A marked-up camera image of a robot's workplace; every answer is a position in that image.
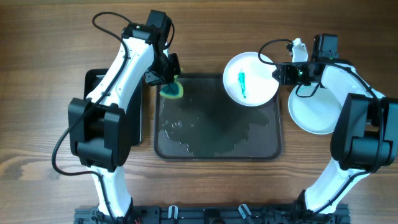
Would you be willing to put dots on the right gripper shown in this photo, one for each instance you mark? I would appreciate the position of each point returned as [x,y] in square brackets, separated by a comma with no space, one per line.
[283,73]

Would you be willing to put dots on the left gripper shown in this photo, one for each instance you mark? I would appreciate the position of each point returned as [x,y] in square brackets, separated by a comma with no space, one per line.
[173,69]

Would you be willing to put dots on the green yellow sponge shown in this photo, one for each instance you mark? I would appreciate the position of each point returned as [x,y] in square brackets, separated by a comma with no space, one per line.
[173,90]

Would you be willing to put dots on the white plate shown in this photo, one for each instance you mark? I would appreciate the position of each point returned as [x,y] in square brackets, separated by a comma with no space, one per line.
[317,114]
[247,79]

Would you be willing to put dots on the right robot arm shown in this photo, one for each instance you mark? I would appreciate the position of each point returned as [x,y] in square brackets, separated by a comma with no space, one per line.
[365,136]

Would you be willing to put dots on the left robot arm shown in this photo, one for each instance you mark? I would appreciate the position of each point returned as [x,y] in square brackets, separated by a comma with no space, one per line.
[101,125]

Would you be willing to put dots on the large dark grey tray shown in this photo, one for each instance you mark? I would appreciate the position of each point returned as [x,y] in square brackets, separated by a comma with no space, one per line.
[205,124]

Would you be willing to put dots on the small black tray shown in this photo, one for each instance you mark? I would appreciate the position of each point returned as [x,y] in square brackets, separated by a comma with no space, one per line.
[136,118]

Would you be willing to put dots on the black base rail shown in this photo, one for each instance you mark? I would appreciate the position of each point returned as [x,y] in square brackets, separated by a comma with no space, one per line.
[279,213]

